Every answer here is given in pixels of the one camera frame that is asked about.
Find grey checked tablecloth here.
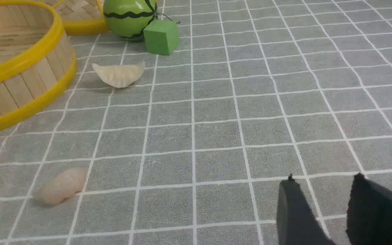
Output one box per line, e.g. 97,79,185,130
0,0,392,245

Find green toy watermelon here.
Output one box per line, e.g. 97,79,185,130
102,0,158,42

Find white ridged dumpling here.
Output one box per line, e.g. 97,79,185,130
92,62,145,88

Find pinkish white dumpling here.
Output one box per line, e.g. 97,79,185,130
34,168,88,206

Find bamboo steamer tray yellow rim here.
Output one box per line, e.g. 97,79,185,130
0,0,77,131

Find green foam cube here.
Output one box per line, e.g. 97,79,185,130
143,19,179,55

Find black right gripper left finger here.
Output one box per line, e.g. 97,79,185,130
277,174,335,245

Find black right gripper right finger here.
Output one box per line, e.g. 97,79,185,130
346,173,392,245

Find woven bamboo steamer lid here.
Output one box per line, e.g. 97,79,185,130
41,0,109,36

